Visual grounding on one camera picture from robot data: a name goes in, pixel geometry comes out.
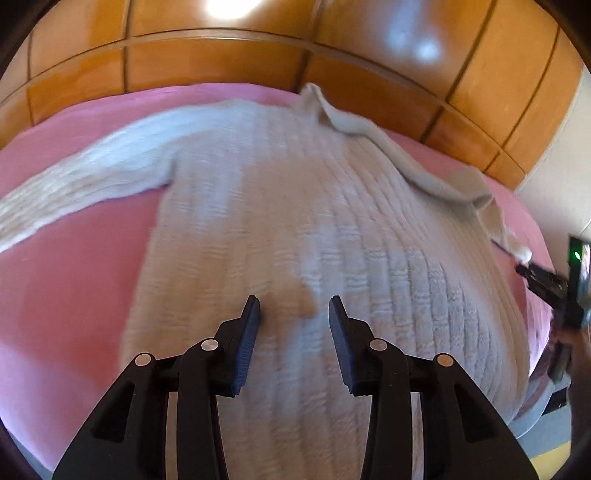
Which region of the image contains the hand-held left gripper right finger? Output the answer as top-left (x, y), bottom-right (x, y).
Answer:
top-left (328, 295), bottom-right (539, 480)

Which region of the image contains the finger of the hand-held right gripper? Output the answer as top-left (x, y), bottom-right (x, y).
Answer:
top-left (514, 262), bottom-right (570, 306)

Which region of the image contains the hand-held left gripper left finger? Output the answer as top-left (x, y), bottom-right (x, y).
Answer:
top-left (53, 295), bottom-right (262, 480)

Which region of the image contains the white knit sweater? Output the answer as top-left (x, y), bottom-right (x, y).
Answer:
top-left (0, 83), bottom-right (533, 480)

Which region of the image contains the pink bed sheet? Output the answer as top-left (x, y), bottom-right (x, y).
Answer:
top-left (0, 84), bottom-right (561, 480)

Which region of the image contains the wooden wardrobe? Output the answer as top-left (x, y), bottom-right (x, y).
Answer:
top-left (0, 0), bottom-right (588, 186)

